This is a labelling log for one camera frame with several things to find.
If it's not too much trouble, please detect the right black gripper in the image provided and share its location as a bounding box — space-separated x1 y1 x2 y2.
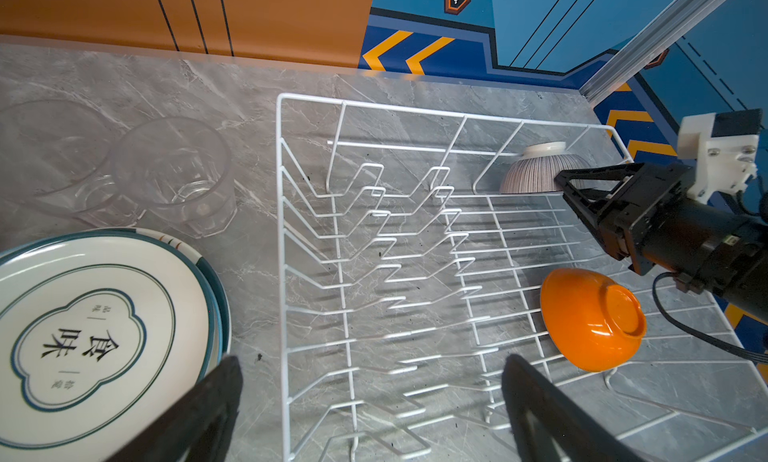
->
554 163 767 320

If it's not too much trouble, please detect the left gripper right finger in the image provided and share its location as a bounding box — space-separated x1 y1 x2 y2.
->
501 354 641 461

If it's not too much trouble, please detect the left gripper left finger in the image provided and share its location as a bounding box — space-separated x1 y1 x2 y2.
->
110 355 243 461

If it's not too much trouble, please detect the white wire dish rack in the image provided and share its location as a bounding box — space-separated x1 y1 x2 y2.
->
276 93 767 461

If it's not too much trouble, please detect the clear glass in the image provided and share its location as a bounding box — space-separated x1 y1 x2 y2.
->
109 116 237 239
1 100 145 227

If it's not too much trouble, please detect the clear glass back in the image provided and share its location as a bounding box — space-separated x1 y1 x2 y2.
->
1 100 145 227

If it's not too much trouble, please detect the watermelon pattern plate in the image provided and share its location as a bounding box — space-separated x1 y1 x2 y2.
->
158 233 232 355

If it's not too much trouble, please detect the orange bowl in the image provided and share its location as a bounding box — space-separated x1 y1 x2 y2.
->
540 268 647 372

